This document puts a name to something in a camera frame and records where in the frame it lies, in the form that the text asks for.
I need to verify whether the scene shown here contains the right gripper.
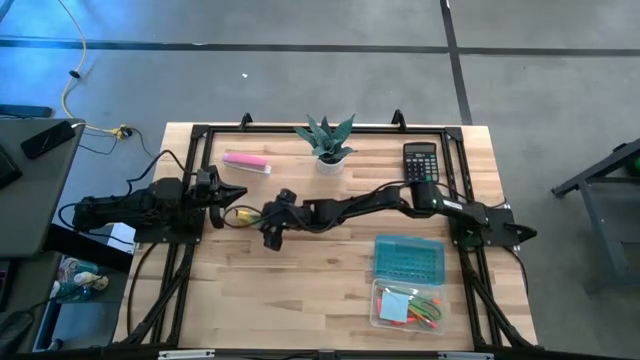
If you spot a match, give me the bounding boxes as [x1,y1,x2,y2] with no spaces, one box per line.
[255,188,309,252]

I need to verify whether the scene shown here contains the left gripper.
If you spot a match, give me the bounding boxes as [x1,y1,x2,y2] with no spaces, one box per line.
[187,164,249,230]

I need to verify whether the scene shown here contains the yellow green crayon box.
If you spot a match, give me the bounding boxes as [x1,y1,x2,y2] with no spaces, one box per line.
[233,208,264,227]

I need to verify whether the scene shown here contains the green pencil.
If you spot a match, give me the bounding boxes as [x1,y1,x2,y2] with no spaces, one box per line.
[377,284,441,304]

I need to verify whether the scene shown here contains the blue sticky note pad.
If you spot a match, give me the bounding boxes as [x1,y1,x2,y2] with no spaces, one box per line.
[378,290,411,324]

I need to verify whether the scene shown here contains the orange pencil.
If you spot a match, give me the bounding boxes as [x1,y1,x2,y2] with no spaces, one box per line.
[409,299,444,331]

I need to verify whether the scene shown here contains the green handled scissors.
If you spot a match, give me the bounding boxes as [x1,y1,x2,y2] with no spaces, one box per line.
[399,294,444,324]

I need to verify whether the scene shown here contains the pink highlighter pack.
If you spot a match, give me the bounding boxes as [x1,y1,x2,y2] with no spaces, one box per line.
[222,152,273,175]

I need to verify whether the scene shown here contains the potted plant white pot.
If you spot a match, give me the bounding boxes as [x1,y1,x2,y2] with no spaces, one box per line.
[293,113,359,176]

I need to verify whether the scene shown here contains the white paper sheet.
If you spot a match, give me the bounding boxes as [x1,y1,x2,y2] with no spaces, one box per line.
[107,222,137,254]

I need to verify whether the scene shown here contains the black calculator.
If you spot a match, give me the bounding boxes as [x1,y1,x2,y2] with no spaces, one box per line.
[402,141,440,184]

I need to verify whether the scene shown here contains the pile of colourful items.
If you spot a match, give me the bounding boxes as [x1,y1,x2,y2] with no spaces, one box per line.
[49,255,111,305]

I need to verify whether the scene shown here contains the black smartphone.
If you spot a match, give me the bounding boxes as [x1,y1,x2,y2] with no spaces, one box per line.
[19,119,77,161]

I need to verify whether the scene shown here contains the grey side table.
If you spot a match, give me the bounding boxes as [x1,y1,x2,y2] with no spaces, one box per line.
[0,117,86,259]

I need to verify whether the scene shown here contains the blue storage bin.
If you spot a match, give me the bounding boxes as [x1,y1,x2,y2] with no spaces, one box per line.
[32,298,57,351]

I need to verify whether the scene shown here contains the black metal stand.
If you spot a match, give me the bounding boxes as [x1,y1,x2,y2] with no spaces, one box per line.
[549,137,640,294]

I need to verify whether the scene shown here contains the black aluminium table frame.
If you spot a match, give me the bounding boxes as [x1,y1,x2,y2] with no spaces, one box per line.
[119,108,539,351]

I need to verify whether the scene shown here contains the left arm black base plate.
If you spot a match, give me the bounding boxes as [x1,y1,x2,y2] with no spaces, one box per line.
[133,227,206,245]

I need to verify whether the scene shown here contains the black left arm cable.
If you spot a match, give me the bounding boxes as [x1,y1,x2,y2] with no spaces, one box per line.
[124,148,196,189]

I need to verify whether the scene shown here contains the yellow floor cable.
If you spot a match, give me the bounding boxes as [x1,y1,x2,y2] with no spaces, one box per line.
[55,0,126,139]

